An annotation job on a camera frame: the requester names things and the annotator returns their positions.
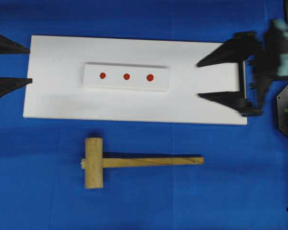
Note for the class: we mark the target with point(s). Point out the wooden mallet hammer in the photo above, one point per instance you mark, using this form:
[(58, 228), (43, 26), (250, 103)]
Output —
[(94, 162)]

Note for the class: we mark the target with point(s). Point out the black teal wrist camera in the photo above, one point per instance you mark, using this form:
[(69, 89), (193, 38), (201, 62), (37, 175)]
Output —
[(281, 46)]

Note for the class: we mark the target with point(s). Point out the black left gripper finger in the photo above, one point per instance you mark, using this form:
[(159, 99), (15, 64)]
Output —
[(8, 46), (8, 85)]

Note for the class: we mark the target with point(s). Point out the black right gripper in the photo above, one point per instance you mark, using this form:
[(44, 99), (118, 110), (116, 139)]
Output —
[(237, 49)]

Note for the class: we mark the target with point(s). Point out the blue table cloth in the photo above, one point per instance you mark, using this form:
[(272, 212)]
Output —
[(243, 184)]

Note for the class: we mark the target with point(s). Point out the small white target block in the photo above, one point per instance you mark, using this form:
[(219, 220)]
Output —
[(126, 76)]

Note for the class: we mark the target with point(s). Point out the large white foam board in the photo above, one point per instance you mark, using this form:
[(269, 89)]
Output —
[(56, 66)]

